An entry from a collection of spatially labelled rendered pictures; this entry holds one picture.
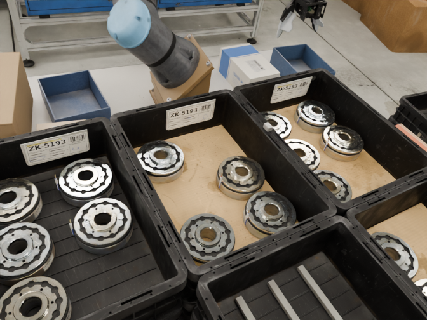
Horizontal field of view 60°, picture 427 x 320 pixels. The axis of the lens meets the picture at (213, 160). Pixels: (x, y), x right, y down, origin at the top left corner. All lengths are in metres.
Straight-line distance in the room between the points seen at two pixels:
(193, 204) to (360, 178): 0.41
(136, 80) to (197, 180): 0.59
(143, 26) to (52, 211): 0.49
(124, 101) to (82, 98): 0.12
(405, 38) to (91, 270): 3.27
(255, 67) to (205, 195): 0.61
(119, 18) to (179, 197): 0.49
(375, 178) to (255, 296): 0.44
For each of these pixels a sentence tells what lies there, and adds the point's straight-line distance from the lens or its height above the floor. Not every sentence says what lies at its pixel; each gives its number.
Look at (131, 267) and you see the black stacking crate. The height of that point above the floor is 0.83.
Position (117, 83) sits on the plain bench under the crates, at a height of 0.70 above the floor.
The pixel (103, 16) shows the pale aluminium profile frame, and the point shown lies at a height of 0.30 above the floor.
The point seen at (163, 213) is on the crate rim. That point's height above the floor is 0.93.
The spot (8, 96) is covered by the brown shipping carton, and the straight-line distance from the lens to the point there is 1.01.
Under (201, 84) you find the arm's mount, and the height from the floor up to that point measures 0.84.
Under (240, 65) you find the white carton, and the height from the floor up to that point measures 0.79.
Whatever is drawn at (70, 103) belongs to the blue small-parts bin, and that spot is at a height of 0.70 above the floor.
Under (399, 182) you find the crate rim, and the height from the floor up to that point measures 0.93.
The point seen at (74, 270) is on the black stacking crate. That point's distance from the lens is 0.70.
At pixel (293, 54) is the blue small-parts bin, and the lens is 1.54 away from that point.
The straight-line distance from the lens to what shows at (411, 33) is 3.63.
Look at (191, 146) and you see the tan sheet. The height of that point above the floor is 0.83.
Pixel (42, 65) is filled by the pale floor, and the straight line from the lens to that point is 2.74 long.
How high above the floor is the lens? 1.44
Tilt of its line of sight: 46 degrees down
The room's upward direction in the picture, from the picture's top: 10 degrees clockwise
